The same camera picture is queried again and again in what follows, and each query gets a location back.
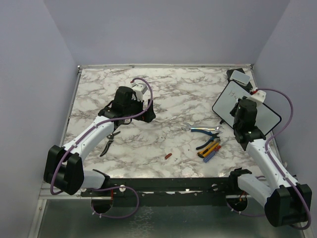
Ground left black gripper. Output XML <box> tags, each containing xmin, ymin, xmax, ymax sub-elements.
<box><xmin>124</xmin><ymin>95</ymin><xmax>156</xmax><ymax>122</ymax></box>

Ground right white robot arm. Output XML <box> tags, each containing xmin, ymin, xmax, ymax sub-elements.
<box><xmin>227</xmin><ymin>97</ymin><xmax>312</xmax><ymax>227</ymax></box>

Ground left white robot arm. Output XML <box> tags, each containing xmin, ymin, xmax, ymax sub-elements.
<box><xmin>44</xmin><ymin>83</ymin><xmax>156</xmax><ymax>196</ymax></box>

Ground black framed whiteboard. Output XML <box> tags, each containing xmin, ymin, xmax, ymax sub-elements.
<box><xmin>212</xmin><ymin>81</ymin><xmax>282</xmax><ymax>135</ymax></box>

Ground silver open-end wrench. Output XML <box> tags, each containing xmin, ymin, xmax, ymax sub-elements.
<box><xmin>181</xmin><ymin>123</ymin><xmax>223</xmax><ymax>133</ymax></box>

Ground yellow utility knife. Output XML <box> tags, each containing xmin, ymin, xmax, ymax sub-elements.
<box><xmin>197</xmin><ymin>139</ymin><xmax>220</xmax><ymax>158</ymax></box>

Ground red blue screwdriver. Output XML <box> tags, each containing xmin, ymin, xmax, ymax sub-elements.
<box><xmin>203</xmin><ymin>139</ymin><xmax>230</xmax><ymax>163</ymax></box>

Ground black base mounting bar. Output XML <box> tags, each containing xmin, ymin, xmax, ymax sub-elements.
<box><xmin>80</xmin><ymin>168</ymin><xmax>256</xmax><ymax>208</ymax></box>

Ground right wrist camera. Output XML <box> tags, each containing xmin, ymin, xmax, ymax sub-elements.
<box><xmin>246</xmin><ymin>88</ymin><xmax>266</xmax><ymax>106</ymax></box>

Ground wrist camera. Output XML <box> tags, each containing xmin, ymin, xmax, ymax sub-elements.
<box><xmin>131</xmin><ymin>82</ymin><xmax>148</xmax><ymax>102</ymax></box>
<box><xmin>246</xmin><ymin>88</ymin><xmax>266</xmax><ymax>106</ymax></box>

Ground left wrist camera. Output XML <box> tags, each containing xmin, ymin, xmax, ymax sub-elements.
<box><xmin>131</xmin><ymin>82</ymin><xmax>148</xmax><ymax>102</ymax></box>

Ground blue handled pliers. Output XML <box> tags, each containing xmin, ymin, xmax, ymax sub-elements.
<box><xmin>190</xmin><ymin>127</ymin><xmax>221</xmax><ymax>151</ymax></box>

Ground white network switch box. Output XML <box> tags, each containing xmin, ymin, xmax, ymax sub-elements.
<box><xmin>229</xmin><ymin>70</ymin><xmax>250</xmax><ymax>86</ymax></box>

